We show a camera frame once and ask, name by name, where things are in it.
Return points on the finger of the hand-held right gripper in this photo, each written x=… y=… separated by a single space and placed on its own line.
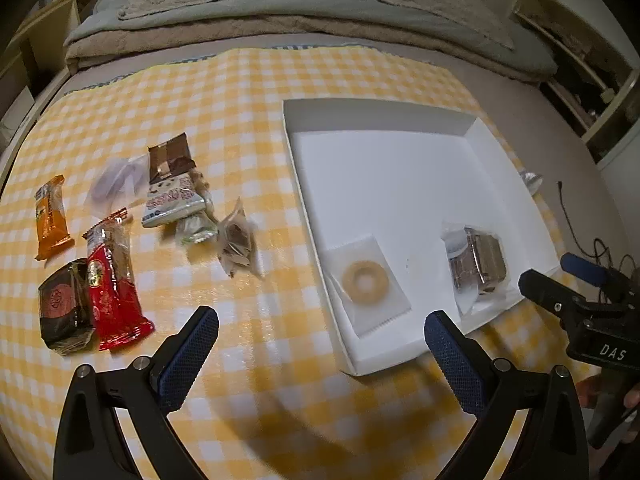
x=582 y=267
x=545 y=290

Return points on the dark brown mooncake packet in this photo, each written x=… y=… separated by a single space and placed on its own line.
x=62 y=305

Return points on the green white candy packet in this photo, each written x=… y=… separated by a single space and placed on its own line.
x=195 y=227

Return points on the brown chocolate packet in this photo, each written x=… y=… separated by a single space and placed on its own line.
x=170 y=157

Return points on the brown cake clear packet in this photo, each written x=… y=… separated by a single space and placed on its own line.
x=480 y=265

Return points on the wooden shelf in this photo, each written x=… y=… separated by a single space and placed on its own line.
x=45 y=25
x=600 y=90

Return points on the crumpled clear plastic wrapper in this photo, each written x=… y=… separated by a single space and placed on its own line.
x=530 y=180

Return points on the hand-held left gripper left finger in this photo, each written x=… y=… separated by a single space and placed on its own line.
x=190 y=355

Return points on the red snack packet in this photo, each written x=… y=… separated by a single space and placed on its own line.
x=112 y=290

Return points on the white seaweed snack packet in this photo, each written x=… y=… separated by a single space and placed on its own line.
x=170 y=202

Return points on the clear brown snack packet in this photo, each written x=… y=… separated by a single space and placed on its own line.
x=237 y=245

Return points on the brown folded blanket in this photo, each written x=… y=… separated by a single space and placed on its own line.
x=250 y=35

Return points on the clear nut packet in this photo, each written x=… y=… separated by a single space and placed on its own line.
x=202 y=185

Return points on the orange snack packet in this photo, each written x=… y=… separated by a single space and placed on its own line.
x=50 y=215

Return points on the grey quilt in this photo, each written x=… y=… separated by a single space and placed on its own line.
x=100 y=22

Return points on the white cardboard box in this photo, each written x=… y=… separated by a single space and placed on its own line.
x=390 y=185

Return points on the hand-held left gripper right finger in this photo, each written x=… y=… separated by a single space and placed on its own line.
x=455 y=365

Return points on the person's right hand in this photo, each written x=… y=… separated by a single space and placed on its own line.
x=632 y=401

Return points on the yellow checked cloth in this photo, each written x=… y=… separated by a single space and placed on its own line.
x=250 y=125

